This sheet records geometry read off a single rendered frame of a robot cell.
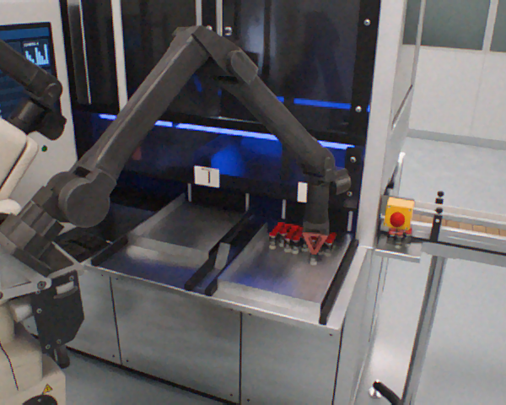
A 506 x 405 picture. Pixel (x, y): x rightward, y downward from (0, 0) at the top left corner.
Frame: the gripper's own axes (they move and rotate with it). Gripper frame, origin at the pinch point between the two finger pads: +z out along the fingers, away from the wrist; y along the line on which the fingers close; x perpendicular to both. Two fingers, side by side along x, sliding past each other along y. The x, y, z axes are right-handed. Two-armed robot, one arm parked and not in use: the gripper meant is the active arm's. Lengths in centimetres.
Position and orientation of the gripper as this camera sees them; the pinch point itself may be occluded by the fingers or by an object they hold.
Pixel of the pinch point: (314, 249)
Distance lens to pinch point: 131.4
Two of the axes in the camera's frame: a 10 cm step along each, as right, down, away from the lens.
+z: 0.0, 9.1, 4.2
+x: -9.9, -0.5, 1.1
